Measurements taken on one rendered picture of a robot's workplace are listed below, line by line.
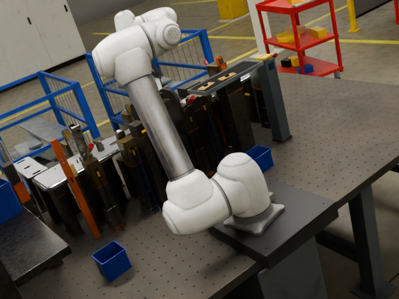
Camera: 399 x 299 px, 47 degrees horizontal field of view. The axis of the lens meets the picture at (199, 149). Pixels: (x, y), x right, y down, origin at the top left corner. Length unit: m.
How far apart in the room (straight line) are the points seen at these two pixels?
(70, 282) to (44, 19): 8.55
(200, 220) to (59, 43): 8.86
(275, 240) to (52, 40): 8.92
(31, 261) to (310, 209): 0.98
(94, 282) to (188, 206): 0.53
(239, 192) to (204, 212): 0.15
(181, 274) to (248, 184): 0.42
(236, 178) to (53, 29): 8.82
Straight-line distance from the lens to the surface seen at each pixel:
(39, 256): 1.56
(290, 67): 5.19
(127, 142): 2.02
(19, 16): 10.06
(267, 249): 1.65
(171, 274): 1.77
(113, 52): 1.60
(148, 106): 1.60
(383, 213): 3.01
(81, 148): 2.01
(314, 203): 1.80
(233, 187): 1.64
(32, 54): 10.12
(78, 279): 1.97
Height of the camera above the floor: 1.79
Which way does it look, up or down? 25 degrees down
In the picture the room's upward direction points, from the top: 17 degrees counter-clockwise
